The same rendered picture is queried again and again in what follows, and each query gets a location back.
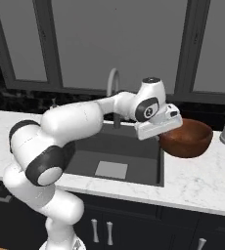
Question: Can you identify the black cupboard door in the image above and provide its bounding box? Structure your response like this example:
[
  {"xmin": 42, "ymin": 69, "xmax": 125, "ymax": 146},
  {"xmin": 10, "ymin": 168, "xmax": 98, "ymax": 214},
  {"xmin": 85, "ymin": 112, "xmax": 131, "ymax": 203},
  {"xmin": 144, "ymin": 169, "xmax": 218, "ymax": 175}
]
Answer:
[
  {"xmin": 102, "ymin": 210, "xmax": 160, "ymax": 250},
  {"xmin": 72, "ymin": 208, "xmax": 104, "ymax": 250},
  {"xmin": 189, "ymin": 224, "xmax": 225, "ymax": 250}
]

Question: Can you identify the black drawer front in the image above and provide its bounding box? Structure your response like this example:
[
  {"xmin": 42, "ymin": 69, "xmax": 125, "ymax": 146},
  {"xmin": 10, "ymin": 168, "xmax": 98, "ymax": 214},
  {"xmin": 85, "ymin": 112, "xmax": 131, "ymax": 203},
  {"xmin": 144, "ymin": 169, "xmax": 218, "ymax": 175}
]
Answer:
[
  {"xmin": 81, "ymin": 193, "xmax": 159, "ymax": 220},
  {"xmin": 158, "ymin": 205, "xmax": 201, "ymax": 229},
  {"xmin": 198, "ymin": 213, "xmax": 225, "ymax": 234}
]

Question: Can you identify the brown wooden bowl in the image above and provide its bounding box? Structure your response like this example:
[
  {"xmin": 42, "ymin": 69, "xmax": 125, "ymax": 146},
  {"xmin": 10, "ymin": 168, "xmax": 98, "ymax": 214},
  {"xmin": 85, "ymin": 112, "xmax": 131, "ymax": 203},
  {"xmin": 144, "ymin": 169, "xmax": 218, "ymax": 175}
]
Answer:
[{"xmin": 158, "ymin": 117, "xmax": 214, "ymax": 159}]

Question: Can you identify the dark framed window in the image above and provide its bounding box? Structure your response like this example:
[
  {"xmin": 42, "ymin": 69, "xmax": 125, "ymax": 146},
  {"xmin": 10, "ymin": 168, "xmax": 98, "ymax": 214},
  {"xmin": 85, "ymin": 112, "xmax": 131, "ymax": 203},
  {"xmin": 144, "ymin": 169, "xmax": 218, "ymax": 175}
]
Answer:
[{"xmin": 0, "ymin": 0, "xmax": 225, "ymax": 105}]

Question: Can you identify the silver cupboard handle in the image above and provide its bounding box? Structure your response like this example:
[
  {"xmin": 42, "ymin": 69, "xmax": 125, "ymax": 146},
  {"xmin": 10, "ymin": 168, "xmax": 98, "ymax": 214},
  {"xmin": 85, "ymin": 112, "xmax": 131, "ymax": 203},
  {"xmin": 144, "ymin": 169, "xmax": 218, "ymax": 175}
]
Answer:
[
  {"xmin": 196, "ymin": 237, "xmax": 207, "ymax": 250},
  {"xmin": 106, "ymin": 221, "xmax": 114, "ymax": 246},
  {"xmin": 90, "ymin": 218, "xmax": 100, "ymax": 244}
]

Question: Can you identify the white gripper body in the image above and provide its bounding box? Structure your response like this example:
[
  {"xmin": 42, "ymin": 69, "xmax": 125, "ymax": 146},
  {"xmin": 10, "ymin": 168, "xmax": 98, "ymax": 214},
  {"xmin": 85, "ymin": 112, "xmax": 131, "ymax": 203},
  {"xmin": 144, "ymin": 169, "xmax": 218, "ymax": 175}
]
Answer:
[{"xmin": 133, "ymin": 114, "xmax": 184, "ymax": 142}]

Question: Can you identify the small grey soap dispenser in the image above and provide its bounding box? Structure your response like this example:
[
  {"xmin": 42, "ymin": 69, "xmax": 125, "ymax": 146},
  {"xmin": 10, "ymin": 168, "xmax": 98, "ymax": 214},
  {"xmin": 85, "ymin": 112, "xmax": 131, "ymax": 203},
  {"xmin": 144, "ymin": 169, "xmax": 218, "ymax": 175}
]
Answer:
[{"xmin": 50, "ymin": 97, "xmax": 59, "ymax": 110}]

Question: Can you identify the black dishwasher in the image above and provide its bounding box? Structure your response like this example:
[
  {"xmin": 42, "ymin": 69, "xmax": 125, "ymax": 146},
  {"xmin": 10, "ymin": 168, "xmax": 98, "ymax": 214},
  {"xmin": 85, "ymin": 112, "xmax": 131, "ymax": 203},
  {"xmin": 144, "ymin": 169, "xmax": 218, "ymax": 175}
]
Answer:
[{"xmin": 0, "ymin": 178, "xmax": 52, "ymax": 250}]

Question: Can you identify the grey curved tap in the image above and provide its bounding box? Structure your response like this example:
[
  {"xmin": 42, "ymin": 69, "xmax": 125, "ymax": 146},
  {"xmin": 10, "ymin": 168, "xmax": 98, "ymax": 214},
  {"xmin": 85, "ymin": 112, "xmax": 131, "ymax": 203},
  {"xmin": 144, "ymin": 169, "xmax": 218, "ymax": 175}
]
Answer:
[{"xmin": 106, "ymin": 67, "xmax": 122, "ymax": 130}]

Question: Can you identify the dark grey sink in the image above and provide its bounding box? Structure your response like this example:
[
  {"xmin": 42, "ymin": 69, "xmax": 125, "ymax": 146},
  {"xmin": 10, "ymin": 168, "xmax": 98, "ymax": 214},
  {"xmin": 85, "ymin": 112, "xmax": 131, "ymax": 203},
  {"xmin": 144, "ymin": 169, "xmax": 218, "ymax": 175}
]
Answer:
[{"xmin": 64, "ymin": 121, "xmax": 165, "ymax": 188}]

